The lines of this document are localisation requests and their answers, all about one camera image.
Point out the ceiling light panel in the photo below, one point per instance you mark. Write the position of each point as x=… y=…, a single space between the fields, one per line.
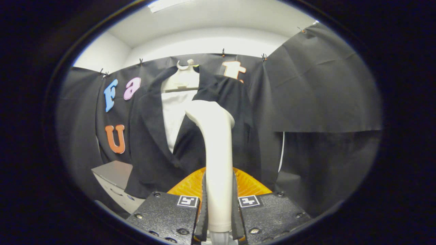
x=167 y=4

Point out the white mannequin torso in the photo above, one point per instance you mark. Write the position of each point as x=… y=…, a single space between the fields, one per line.
x=173 y=115

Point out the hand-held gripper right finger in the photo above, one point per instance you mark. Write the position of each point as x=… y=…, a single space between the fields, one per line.
x=236 y=221

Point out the row of black clips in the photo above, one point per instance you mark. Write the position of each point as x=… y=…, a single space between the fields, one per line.
x=223 y=52

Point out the white garment steamer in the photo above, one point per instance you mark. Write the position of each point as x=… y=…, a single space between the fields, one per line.
x=218 y=153

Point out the black suit jacket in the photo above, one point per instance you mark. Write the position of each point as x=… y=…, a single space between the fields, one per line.
x=153 y=153

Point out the black backdrop cloth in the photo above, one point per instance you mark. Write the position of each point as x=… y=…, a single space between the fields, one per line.
x=323 y=85

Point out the white clothes hanger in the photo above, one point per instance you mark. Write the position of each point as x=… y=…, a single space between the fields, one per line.
x=182 y=80

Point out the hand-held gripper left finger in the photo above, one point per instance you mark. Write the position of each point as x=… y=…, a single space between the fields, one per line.
x=204 y=221

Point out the grey cardboard box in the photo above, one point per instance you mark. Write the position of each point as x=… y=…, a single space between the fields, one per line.
x=114 y=175

